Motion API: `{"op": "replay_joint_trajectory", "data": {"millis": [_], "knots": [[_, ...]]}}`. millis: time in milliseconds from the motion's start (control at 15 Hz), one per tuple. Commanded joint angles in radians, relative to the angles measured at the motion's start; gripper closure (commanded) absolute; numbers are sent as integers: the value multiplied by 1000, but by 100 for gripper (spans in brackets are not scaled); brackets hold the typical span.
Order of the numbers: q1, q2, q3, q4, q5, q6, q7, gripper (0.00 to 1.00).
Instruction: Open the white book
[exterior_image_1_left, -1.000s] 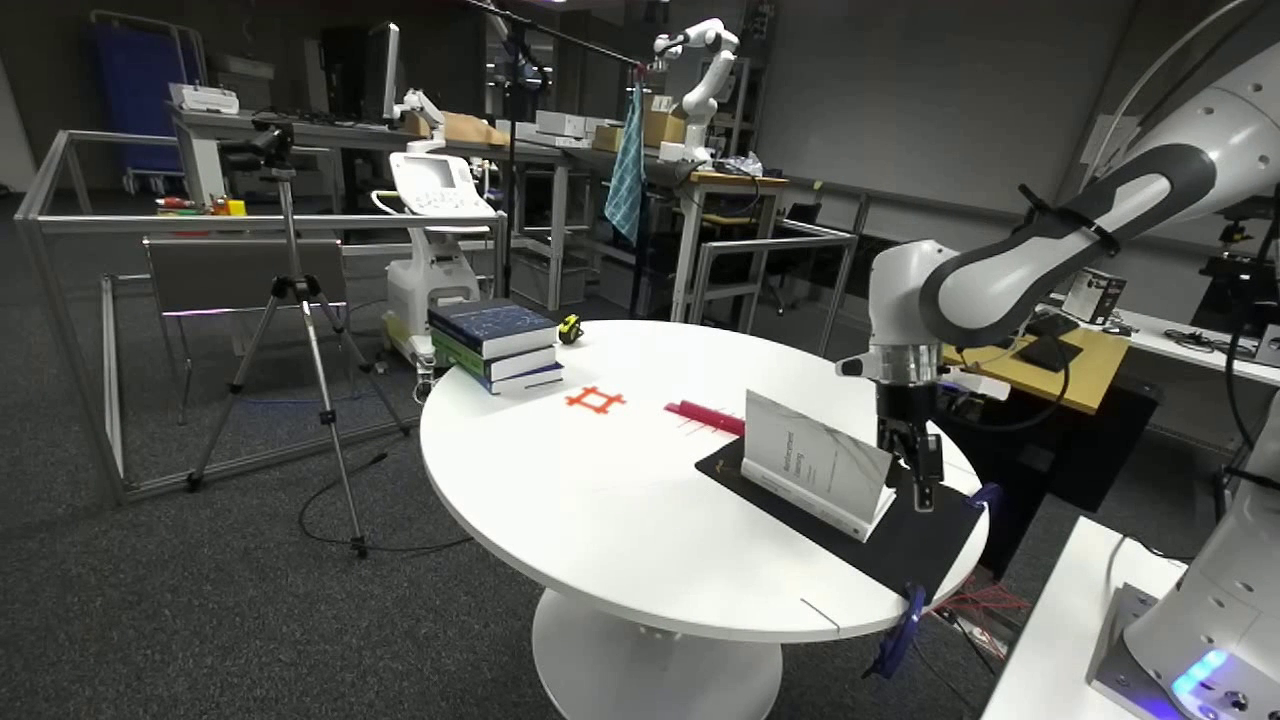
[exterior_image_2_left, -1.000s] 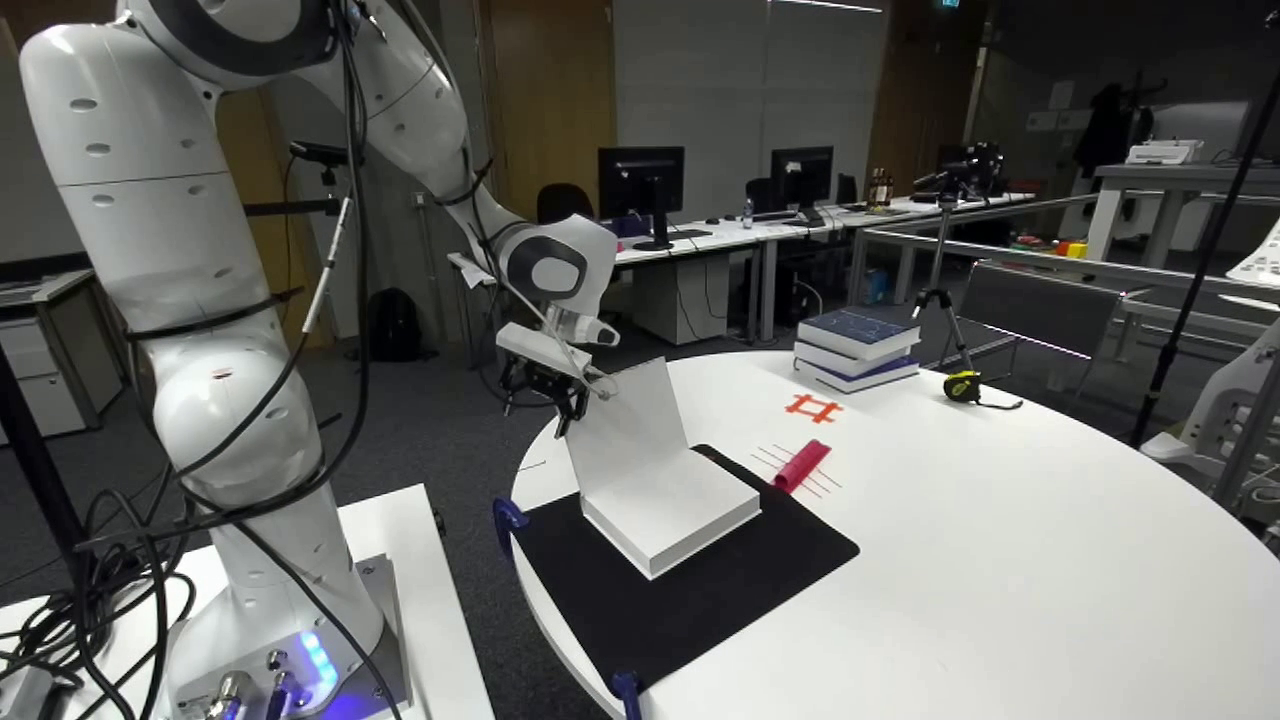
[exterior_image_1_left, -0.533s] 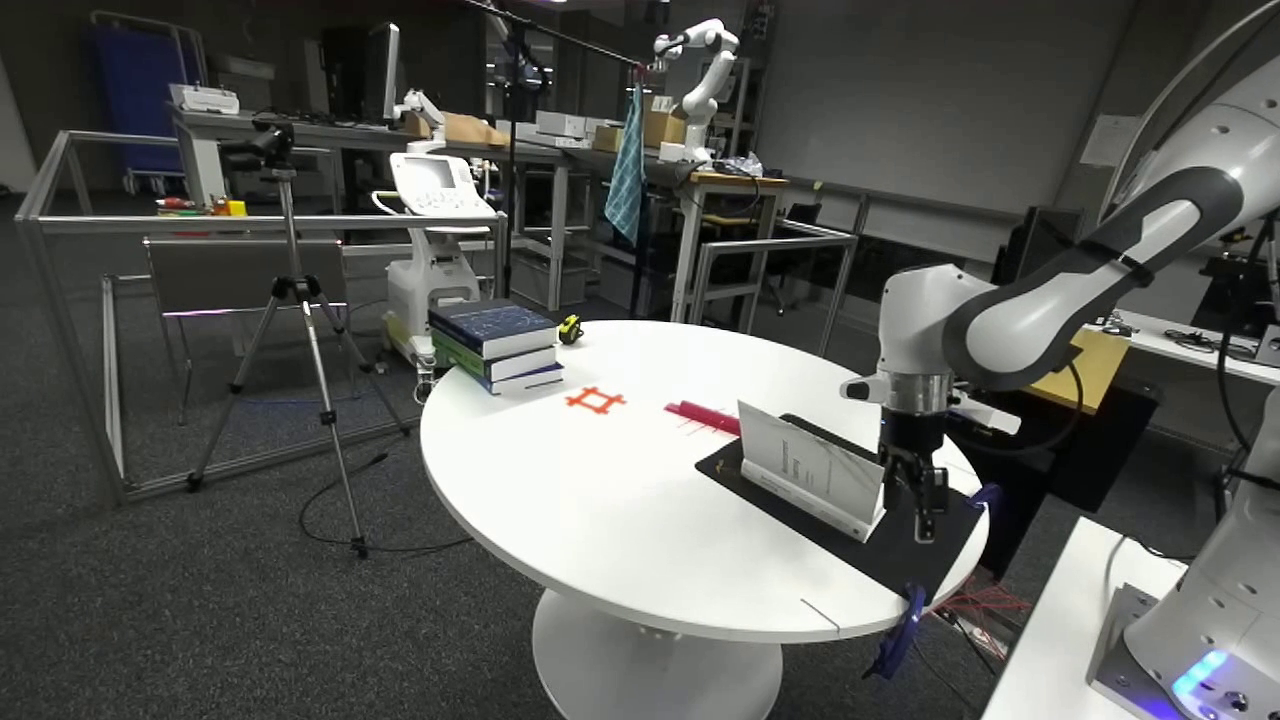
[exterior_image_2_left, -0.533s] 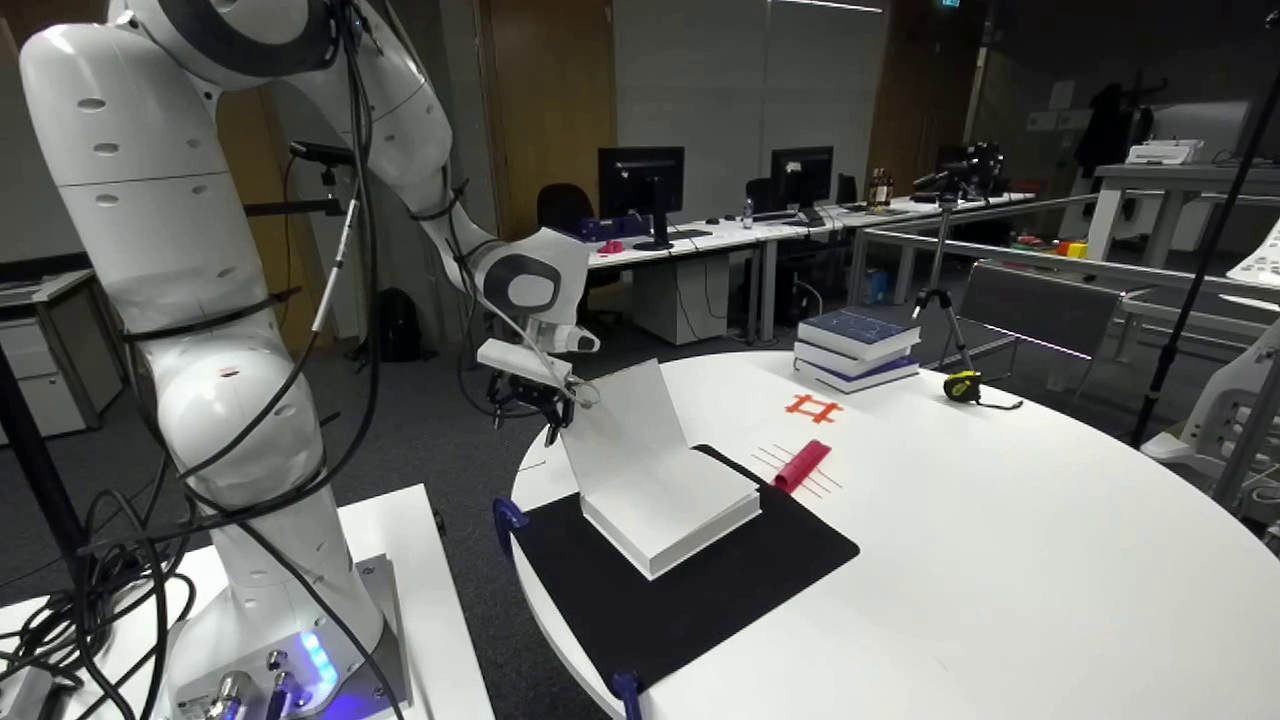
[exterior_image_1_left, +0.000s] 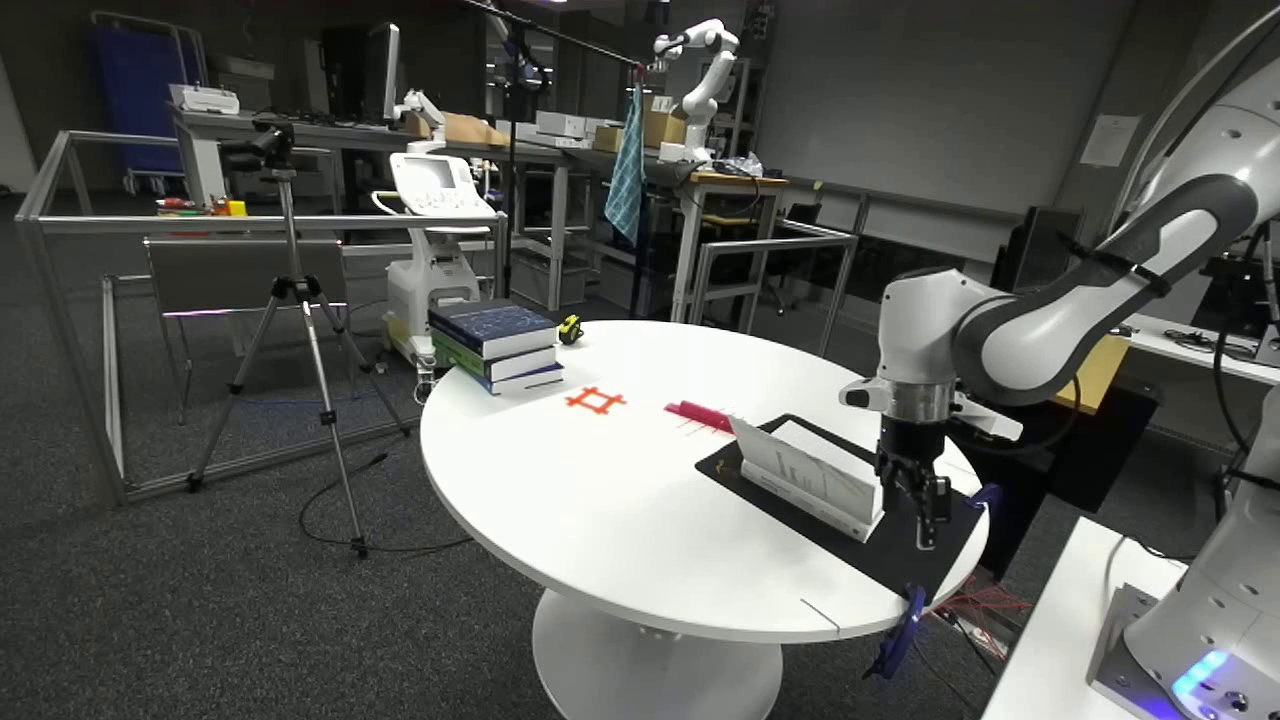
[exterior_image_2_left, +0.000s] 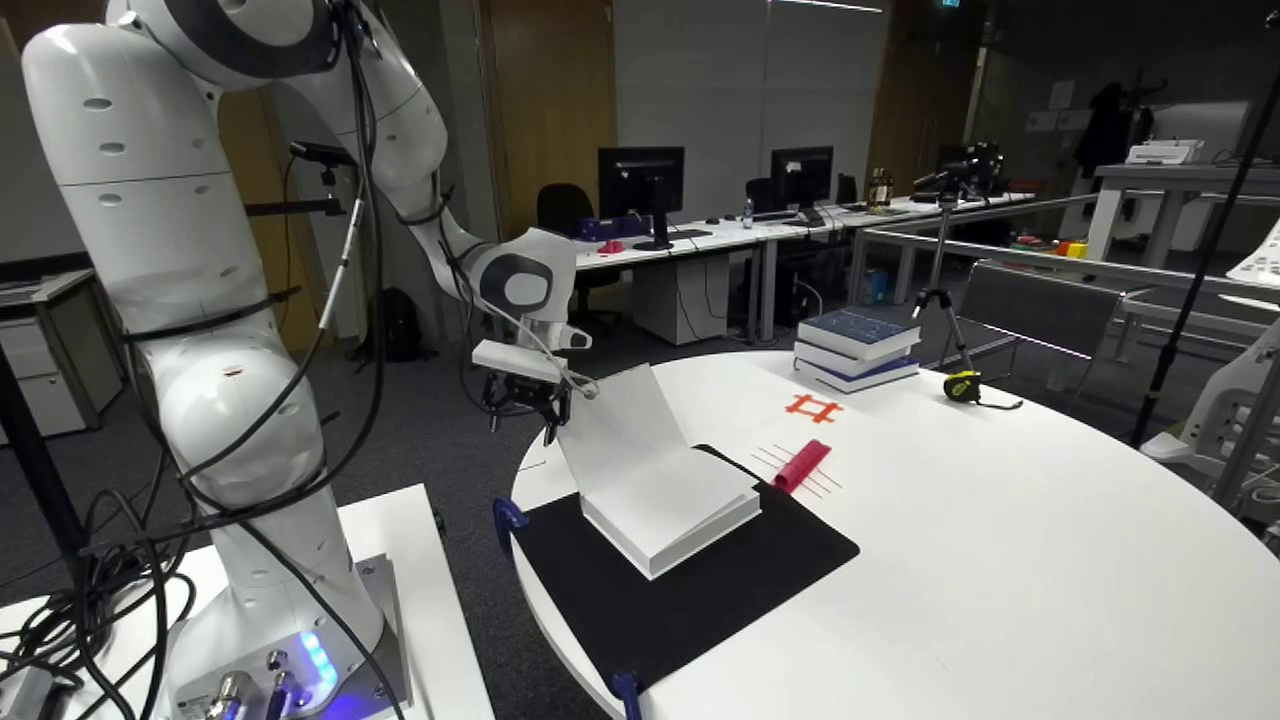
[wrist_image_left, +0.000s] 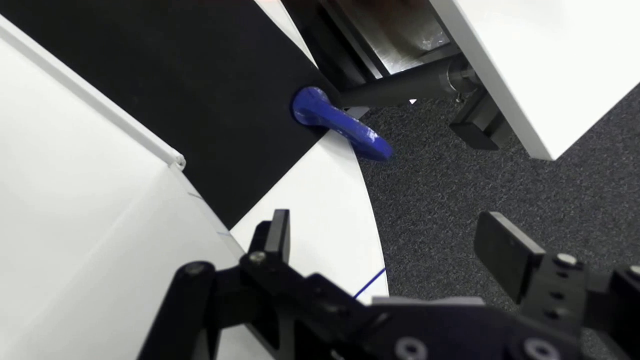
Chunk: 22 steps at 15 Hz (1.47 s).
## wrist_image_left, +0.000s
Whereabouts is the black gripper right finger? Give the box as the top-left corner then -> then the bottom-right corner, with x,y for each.
475,212 -> 587,320

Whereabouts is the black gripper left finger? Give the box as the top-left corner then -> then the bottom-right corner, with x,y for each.
240,207 -> 290,287

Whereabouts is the white book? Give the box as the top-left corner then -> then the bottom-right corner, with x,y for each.
0,18 -> 243,360

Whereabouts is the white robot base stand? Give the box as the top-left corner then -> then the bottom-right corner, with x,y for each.
278,0 -> 640,162

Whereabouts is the white round table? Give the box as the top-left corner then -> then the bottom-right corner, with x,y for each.
231,132 -> 391,301

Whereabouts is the blue clamp near robot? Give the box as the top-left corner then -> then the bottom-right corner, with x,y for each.
293,85 -> 392,160

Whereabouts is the black mat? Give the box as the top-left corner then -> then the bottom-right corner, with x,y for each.
0,0 -> 326,226

